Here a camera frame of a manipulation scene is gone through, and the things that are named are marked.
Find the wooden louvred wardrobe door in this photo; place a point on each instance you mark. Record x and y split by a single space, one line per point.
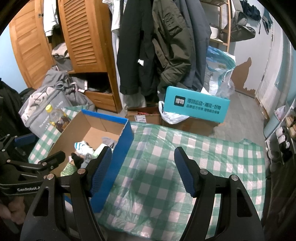
30 46
83 34

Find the small open cardboard box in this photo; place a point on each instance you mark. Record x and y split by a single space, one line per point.
143 117

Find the black sock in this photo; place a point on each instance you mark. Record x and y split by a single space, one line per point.
77 160

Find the teal shoe box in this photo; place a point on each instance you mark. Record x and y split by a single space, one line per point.
196 104

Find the dark blue hanging garment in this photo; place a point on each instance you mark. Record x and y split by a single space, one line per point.
251 9

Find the metal shoe rack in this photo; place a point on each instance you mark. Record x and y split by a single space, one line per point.
277 143

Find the green textured knit cloth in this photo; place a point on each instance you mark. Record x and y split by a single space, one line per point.
69 170

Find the person's left hand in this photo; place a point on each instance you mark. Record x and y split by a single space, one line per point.
11 213

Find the clear plastic bag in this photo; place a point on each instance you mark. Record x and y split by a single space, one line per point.
227 85

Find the white plastic bag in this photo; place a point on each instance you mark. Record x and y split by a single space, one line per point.
171 117

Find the blue-sided cardboard box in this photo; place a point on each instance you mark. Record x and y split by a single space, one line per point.
97 125

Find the grey hoodie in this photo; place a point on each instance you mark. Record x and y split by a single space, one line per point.
55 77

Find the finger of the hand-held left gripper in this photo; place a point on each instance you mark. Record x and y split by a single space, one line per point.
53 158
26 140

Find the wooden wardrobe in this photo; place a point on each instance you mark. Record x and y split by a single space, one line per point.
111 88

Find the wooden shelf unit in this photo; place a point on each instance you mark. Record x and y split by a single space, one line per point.
225 27

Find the wooden wardrobe drawer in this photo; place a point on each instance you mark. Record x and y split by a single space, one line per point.
101 100

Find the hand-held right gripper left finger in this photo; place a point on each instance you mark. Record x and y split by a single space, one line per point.
101 171

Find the white blue striped sock roll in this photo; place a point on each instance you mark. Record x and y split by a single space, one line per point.
83 148

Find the black garment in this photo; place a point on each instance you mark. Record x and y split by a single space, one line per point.
11 109

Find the navy hanging coat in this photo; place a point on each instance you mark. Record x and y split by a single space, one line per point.
198 46

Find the large brown cardboard box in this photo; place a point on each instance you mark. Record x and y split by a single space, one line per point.
196 127

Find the small white bag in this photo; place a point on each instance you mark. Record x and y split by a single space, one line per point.
279 112

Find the grey printed tote bag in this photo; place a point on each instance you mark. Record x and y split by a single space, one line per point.
41 109

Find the white door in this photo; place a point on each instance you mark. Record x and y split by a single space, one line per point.
275 69

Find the olive hanging bag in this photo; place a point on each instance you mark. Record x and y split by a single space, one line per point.
242 27

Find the olive hanging jacket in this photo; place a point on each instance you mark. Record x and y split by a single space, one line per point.
173 46

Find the blue printed plastic bag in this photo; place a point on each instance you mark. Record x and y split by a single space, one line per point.
217 62

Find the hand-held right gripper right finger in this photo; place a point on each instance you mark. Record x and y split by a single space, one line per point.
185 171

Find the group of assorted shoes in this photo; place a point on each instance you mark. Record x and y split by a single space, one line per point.
286 136

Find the black hanging coat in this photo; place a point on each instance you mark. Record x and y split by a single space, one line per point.
136 46

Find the yellow-capped plastic bottle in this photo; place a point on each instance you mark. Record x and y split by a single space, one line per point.
55 118

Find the grey folded clothes pile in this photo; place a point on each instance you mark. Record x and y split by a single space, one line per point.
61 58

